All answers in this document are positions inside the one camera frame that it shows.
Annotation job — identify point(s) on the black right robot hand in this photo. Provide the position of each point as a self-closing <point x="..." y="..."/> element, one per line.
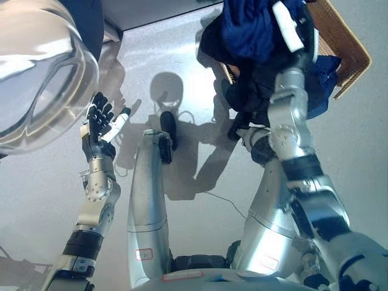
<point x="288" y="24"/>

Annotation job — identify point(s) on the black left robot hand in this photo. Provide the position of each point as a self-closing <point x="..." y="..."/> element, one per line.
<point x="98" y="127"/>

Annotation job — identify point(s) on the navy blue garment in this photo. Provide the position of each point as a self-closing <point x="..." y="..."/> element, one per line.
<point x="251" y="33"/>

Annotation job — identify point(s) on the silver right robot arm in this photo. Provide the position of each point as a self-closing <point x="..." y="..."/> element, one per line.
<point x="291" y="121"/>

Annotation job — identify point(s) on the brown wicker laundry basket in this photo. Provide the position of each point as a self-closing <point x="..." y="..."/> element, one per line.
<point x="345" y="51"/>

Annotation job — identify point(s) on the dark grey washing machine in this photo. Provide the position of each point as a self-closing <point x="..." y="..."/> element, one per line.
<point x="166" y="12"/>

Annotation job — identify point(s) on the black left robot foot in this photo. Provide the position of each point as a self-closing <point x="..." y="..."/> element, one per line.
<point x="168" y="127"/>

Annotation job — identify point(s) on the black garment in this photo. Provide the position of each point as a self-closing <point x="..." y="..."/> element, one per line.
<point x="248" y="88"/>

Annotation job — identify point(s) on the round glass washer door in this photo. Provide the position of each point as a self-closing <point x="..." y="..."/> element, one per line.
<point x="42" y="75"/>

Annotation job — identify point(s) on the silver left robot leg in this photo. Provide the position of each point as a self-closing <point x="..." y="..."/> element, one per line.
<point x="148" y="188"/>

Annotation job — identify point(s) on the silver robot leg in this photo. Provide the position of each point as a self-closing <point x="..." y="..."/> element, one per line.
<point x="266" y="218"/>
<point x="148" y="188"/>

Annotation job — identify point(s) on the silver right robot leg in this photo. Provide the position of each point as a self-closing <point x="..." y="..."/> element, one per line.
<point x="266" y="218"/>

